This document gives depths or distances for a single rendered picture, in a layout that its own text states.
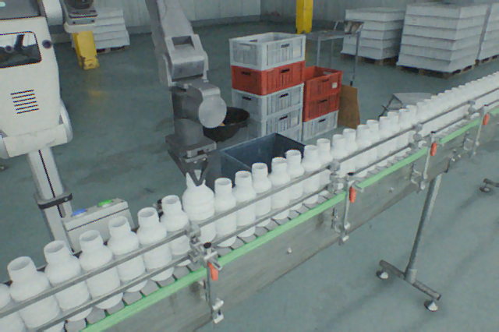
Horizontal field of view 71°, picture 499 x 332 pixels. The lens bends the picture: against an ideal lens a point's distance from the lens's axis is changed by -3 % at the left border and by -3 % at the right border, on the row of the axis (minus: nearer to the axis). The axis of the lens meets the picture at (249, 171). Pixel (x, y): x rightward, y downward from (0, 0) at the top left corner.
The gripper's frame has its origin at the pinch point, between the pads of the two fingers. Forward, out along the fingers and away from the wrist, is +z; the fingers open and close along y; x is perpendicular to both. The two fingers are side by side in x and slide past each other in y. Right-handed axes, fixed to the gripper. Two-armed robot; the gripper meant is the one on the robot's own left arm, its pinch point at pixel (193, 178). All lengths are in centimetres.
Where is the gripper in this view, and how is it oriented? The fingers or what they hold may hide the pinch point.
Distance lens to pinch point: 77.1
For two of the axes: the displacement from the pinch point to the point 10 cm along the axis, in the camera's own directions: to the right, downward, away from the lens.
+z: 0.2, 8.9, 4.6
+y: -6.2, -3.5, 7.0
